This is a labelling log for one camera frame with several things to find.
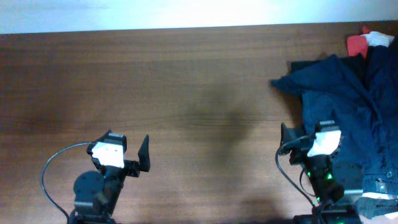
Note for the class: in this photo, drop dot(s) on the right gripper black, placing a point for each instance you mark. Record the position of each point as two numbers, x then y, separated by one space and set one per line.
298 155

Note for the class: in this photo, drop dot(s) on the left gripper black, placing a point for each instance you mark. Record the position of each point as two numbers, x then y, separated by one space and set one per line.
143 165

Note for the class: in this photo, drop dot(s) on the navy blue shorts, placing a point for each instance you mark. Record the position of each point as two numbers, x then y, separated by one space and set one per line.
366 114

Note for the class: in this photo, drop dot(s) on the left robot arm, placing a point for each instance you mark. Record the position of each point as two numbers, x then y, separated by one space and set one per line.
97 192

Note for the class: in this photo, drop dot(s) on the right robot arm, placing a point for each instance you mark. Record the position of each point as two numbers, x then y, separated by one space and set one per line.
331 187

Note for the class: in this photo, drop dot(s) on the black garment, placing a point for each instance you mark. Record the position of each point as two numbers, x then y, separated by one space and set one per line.
356 64

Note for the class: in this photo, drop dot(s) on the dark navy garment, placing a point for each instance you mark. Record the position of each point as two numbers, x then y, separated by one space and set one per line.
372 204

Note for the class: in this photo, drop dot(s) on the red cloth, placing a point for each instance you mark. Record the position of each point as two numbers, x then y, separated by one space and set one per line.
357 44

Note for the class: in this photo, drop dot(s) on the white cloth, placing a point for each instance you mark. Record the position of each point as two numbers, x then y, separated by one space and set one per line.
375 38

